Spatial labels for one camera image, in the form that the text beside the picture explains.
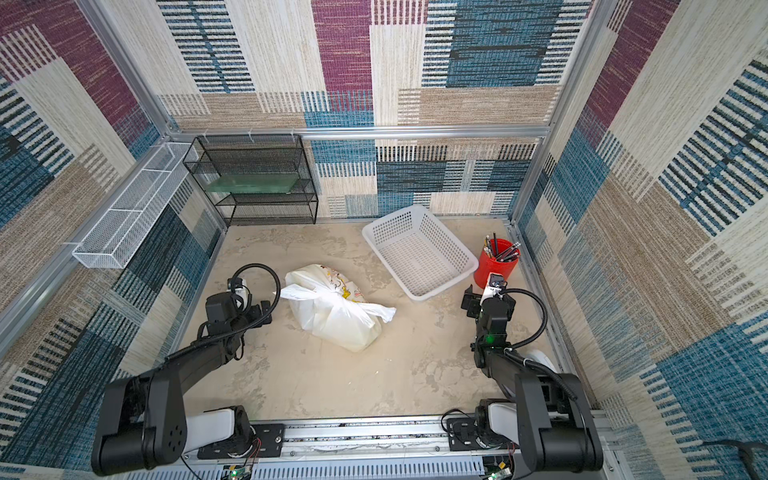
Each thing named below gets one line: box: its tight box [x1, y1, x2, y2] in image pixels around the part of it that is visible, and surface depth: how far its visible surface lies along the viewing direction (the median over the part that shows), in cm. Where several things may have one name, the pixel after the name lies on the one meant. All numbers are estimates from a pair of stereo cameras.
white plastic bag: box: [279, 264, 397, 353], surface depth 83 cm
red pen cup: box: [474, 238, 521, 289], surface depth 96 cm
